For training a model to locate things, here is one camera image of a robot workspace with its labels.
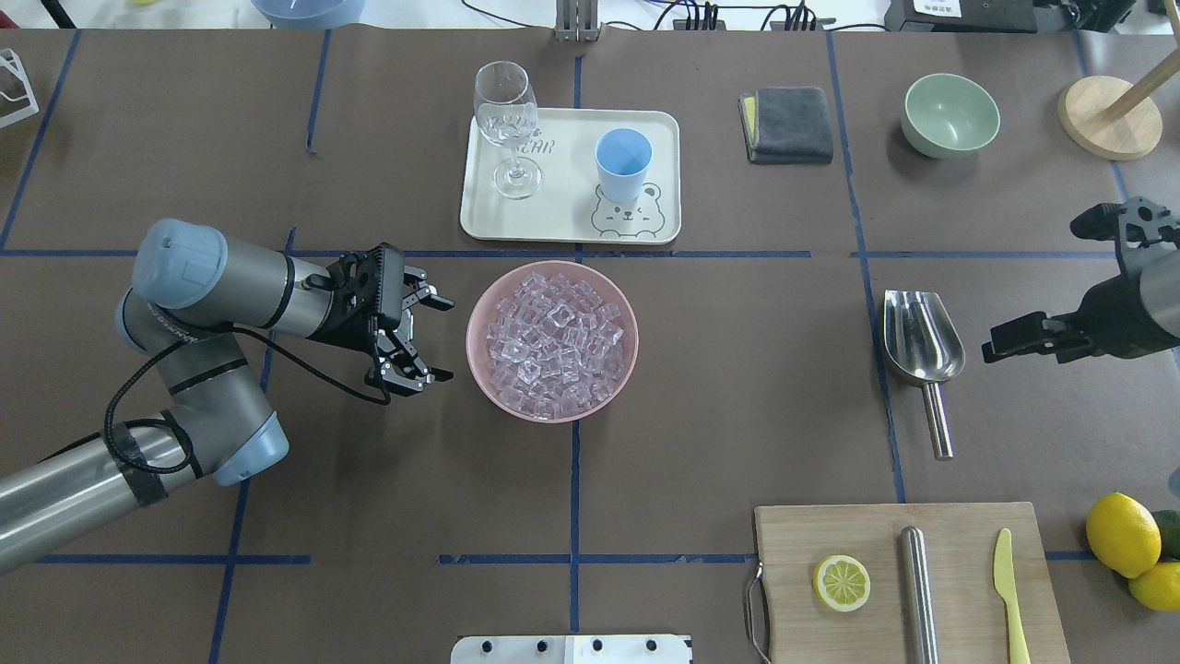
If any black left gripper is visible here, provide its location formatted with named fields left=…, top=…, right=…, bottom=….
left=309, top=243, right=454, bottom=397

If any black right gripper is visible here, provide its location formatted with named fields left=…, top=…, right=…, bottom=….
left=981, top=196, right=1179, bottom=364

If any metal ice scoop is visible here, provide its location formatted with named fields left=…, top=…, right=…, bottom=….
left=881, top=290, right=965, bottom=459

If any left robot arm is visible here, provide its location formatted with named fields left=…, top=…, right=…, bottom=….
left=1, top=219, right=454, bottom=573

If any pink bowl of ice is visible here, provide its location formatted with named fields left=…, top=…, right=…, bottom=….
left=466, top=261, right=640, bottom=421

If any wooden cup stand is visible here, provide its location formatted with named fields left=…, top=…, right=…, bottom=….
left=1057, top=50, right=1179, bottom=162

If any blue plastic cup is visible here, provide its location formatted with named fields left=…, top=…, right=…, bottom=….
left=595, top=127, right=654, bottom=203

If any cream bear tray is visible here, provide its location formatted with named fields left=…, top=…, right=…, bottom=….
left=459, top=109, right=682, bottom=245

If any yellow lemon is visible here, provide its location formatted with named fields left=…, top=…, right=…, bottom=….
left=1128, top=563, right=1180, bottom=612
left=1086, top=492, right=1162, bottom=579

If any green lime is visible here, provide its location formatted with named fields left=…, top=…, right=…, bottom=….
left=1151, top=509, right=1180, bottom=560

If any yellow plastic knife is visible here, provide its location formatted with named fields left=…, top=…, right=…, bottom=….
left=992, top=527, right=1033, bottom=664

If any clear wine glass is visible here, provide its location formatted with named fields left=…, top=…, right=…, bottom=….
left=473, top=60, right=543, bottom=200

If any green bowl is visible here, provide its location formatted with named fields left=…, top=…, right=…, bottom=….
left=902, top=73, right=999, bottom=160

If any wooden cutting board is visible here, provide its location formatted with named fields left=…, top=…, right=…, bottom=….
left=753, top=502, right=1070, bottom=663

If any lemon half slice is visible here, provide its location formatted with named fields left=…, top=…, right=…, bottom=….
left=812, top=554, right=872, bottom=612

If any blue basin bowl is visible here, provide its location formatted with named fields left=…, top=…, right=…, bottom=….
left=250, top=0, right=366, bottom=29

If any steel cylinder muddler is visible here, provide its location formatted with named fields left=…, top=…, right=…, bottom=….
left=899, top=526, right=939, bottom=663

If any grey folded cloth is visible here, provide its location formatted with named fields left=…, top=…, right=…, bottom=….
left=738, top=87, right=834, bottom=164

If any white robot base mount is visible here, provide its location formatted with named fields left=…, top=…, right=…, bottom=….
left=450, top=635, right=694, bottom=663

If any white wire rack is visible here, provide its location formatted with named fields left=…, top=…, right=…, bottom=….
left=1, top=50, right=41, bottom=127

